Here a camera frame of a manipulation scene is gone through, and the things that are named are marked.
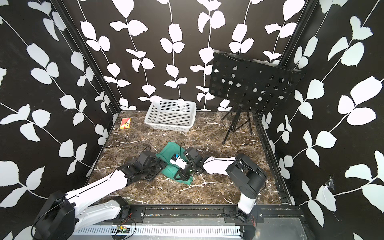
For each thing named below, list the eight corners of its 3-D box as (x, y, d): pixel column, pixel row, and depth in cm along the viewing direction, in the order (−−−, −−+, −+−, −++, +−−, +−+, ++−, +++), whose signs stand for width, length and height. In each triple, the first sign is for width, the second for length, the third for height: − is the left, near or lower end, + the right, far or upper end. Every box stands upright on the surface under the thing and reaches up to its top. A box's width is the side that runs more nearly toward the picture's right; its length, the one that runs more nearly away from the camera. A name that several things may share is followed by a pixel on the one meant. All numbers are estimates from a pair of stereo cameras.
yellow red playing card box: (120, 129, 111) (119, 127, 110) (122, 120, 117) (121, 118, 116) (129, 128, 112) (128, 126, 110) (131, 119, 118) (130, 117, 116)
